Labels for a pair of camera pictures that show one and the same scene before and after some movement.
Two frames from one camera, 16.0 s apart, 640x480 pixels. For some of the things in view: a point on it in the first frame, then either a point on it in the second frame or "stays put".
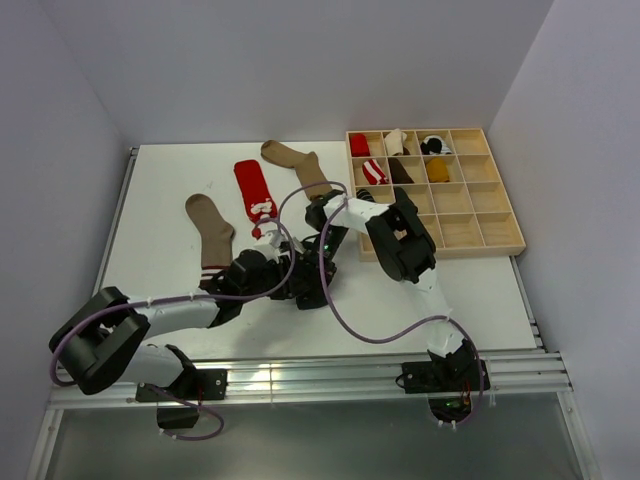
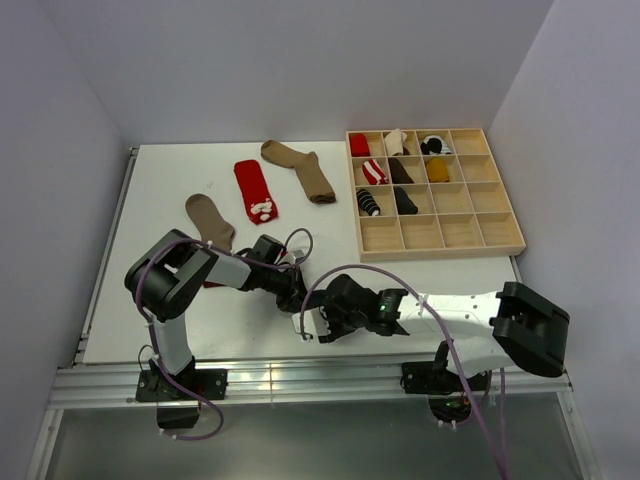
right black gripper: (311, 266) to (335, 332)
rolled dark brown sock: (398, 173) stays put
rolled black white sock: (434, 145) stays put
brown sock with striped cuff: (217, 235) stays put
